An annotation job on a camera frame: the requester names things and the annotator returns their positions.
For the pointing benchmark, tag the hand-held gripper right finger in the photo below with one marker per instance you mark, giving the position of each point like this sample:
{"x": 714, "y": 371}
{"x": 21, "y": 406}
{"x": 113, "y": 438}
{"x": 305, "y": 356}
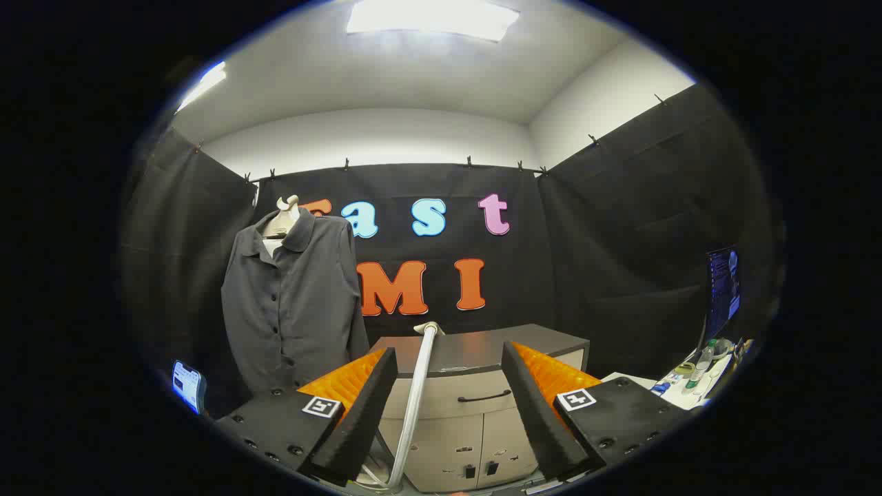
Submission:
{"x": 537, "y": 420}

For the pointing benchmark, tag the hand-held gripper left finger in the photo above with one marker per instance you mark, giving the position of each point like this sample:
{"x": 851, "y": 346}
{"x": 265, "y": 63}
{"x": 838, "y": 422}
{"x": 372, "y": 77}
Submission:
{"x": 362, "y": 427}

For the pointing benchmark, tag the white garment steamer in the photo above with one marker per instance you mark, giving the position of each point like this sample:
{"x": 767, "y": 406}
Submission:
{"x": 417, "y": 393}

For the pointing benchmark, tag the dark grey button shirt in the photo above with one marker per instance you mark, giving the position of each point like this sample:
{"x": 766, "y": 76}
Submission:
{"x": 296, "y": 303}

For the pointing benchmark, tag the white garment backing board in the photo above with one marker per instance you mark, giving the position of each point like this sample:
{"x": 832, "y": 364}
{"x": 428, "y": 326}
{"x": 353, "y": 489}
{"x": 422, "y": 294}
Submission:
{"x": 273, "y": 248}

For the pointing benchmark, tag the cream plastic clothes hanger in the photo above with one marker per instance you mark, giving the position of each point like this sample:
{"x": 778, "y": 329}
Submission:
{"x": 284, "y": 219}

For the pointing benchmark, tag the beige cabinet with grey top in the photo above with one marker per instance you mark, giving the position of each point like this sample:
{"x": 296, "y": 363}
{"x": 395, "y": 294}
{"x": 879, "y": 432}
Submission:
{"x": 475, "y": 406}

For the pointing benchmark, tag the clear bottle with green label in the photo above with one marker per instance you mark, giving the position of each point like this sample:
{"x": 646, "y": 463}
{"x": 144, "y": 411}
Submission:
{"x": 699, "y": 368}

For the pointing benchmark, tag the smartphone with lit screen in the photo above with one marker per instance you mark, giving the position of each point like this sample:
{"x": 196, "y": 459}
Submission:
{"x": 186, "y": 386}

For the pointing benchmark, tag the dark computer monitor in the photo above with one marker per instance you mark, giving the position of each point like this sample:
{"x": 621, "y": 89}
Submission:
{"x": 722, "y": 289}

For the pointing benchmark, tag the small ceiling light panel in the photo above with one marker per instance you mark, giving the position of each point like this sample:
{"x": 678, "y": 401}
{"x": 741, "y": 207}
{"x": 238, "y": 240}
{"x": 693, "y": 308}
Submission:
{"x": 207, "y": 83}

